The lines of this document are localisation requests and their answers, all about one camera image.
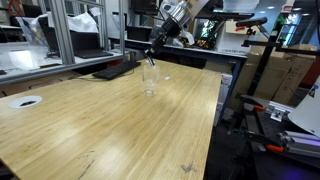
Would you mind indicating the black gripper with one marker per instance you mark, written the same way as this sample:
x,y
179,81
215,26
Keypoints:
x,y
157,44

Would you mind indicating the black and white marker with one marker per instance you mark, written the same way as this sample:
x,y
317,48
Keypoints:
x,y
151,62

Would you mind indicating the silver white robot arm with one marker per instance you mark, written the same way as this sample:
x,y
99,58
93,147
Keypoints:
x,y
181,15

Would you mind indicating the clear wine glass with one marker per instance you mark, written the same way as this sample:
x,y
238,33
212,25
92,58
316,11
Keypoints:
x,y
150,78

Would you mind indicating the black keyboard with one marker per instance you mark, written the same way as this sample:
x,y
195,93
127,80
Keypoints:
x,y
115,71

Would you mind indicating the black laptop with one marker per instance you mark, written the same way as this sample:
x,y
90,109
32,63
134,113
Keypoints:
x,y
85,45

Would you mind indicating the white cloth on laptop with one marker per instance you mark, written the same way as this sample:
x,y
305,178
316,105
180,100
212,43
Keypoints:
x,y
81,23

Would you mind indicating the large cardboard boxes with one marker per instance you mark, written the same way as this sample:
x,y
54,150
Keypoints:
x,y
282,74

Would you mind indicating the aluminium frame post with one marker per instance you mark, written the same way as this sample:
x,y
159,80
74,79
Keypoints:
x,y
62,32

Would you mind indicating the orange handled clamp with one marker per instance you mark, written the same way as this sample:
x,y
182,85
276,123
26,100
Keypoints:
x,y
275,148

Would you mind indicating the white desk cable grommet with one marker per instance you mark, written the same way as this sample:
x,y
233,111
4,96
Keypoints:
x,y
24,102

